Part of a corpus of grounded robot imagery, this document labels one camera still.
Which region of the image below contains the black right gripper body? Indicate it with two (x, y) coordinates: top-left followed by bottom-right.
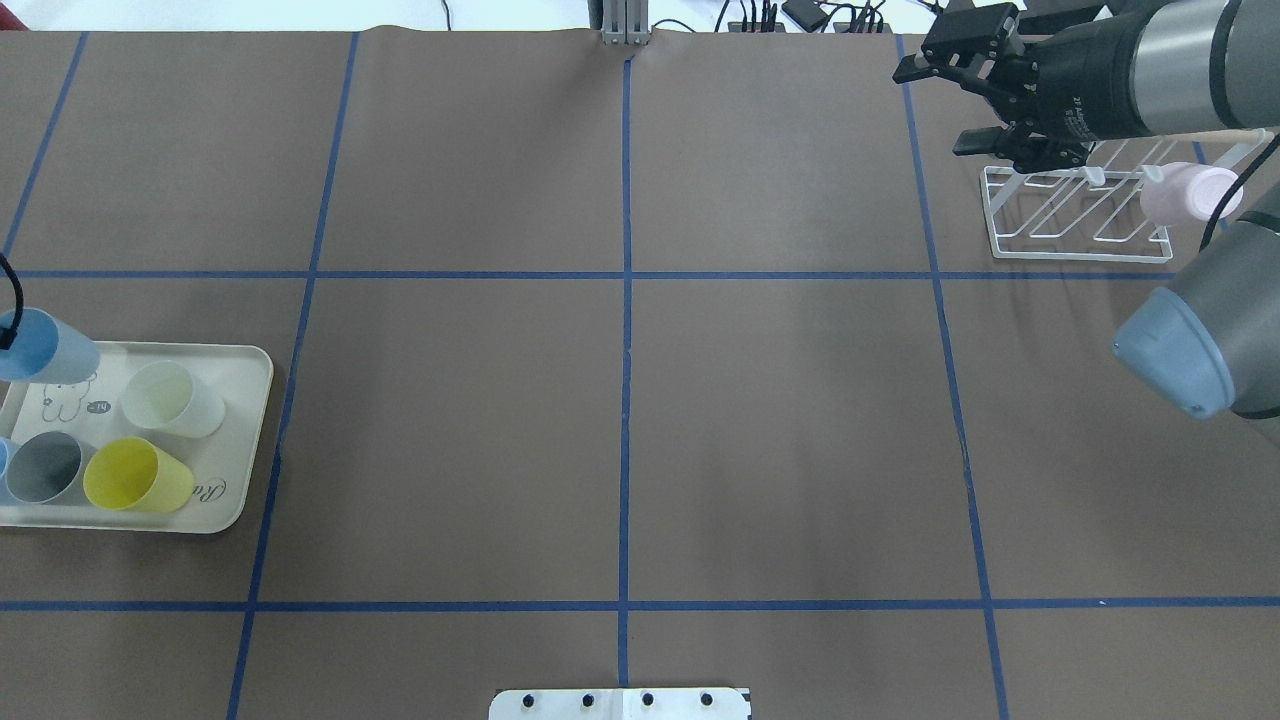
(920, 3), (1093, 176)

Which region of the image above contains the pink plastic cup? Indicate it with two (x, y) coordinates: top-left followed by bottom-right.
(1139, 161), (1239, 225)

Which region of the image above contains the blue plastic cup front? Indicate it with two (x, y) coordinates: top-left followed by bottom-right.
(1, 307), (100, 384)

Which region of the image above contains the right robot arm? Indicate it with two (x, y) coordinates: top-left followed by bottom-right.
(892, 1), (1279, 430)

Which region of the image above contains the pale green plastic cup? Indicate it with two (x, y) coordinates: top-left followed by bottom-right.
(119, 361), (227, 439)

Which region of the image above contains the yellow plastic cup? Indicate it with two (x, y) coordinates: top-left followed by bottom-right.
(83, 437), (195, 512)

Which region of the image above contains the grey plastic cup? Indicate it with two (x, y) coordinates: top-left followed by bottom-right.
(4, 430), (97, 506)

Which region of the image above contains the light blue cup rear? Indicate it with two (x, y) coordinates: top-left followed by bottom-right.
(0, 437), (19, 506)

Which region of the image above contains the cream serving tray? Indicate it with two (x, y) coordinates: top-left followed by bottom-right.
(1, 341), (274, 534)

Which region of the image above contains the white wire cup rack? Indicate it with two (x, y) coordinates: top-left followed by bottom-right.
(980, 129), (1274, 264)

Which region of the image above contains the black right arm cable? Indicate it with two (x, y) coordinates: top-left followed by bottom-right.
(1198, 129), (1280, 251)

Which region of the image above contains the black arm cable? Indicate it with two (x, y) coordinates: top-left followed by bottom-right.
(0, 252), (26, 351)
(1198, 129), (1280, 251)

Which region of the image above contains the aluminium frame post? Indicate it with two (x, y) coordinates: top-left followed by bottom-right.
(586, 0), (652, 47)

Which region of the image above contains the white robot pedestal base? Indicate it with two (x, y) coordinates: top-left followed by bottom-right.
(488, 687), (753, 719)

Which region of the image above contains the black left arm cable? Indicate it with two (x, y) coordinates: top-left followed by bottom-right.
(0, 252), (26, 351)

